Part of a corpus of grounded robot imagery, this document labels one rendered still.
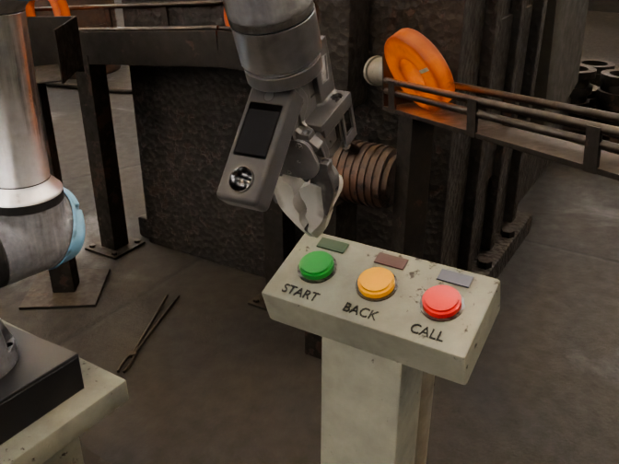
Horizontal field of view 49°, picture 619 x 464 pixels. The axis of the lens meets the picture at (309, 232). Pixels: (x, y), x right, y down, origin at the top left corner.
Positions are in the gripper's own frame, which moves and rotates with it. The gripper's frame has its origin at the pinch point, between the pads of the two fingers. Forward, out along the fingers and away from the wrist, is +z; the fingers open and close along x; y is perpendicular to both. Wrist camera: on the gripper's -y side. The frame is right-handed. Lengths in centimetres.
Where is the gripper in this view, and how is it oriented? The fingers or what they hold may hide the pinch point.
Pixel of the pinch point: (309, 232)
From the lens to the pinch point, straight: 73.7
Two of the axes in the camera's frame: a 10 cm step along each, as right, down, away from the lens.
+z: 1.8, 7.2, 6.8
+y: 4.8, -6.6, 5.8
